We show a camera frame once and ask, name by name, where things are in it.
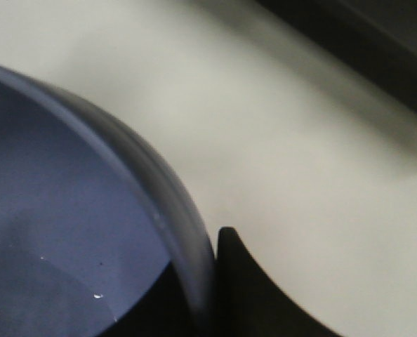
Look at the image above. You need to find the black glass gas stove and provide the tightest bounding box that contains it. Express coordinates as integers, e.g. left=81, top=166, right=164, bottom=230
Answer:
left=259, top=1, right=417, bottom=113

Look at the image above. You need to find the light blue plastic bowl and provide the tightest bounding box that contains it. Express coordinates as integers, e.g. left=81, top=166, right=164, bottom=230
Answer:
left=0, top=67, right=216, bottom=336

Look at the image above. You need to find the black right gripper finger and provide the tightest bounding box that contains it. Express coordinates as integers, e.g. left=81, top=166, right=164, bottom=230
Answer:
left=217, top=227, right=338, bottom=336

